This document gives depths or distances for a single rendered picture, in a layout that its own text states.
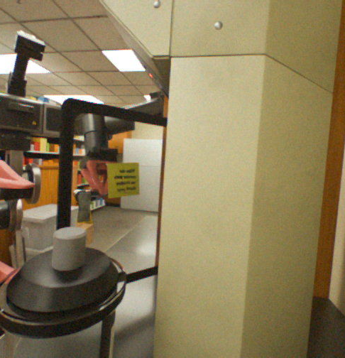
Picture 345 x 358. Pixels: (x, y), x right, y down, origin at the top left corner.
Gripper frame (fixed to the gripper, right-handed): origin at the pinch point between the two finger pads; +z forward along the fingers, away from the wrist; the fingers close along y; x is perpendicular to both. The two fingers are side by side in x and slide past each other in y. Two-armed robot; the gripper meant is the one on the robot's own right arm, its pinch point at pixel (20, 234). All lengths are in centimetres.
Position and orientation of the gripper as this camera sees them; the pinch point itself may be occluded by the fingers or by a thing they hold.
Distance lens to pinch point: 26.2
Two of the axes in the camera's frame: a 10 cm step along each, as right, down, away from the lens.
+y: 0.7, -10.0, -0.4
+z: 9.8, 0.7, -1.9
